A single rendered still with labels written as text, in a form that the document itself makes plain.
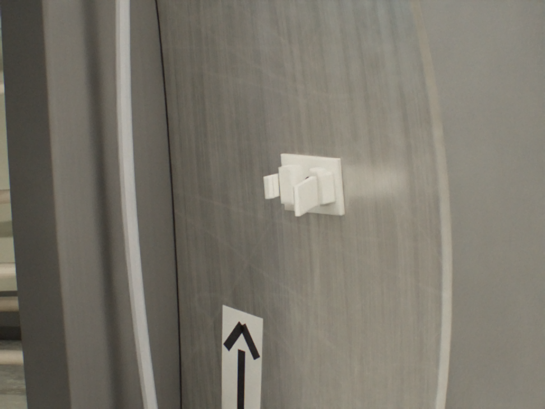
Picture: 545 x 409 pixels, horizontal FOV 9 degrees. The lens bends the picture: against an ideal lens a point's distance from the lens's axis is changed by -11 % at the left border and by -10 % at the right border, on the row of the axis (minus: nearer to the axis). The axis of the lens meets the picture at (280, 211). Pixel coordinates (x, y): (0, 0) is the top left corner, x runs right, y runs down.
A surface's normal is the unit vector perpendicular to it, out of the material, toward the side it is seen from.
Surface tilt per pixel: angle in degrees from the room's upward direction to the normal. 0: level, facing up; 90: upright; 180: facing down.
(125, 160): 92
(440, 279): 90
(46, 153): 90
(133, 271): 92
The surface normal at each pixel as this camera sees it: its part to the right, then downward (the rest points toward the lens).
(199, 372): -0.70, 0.18
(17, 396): -0.09, -0.98
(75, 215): 0.71, 0.07
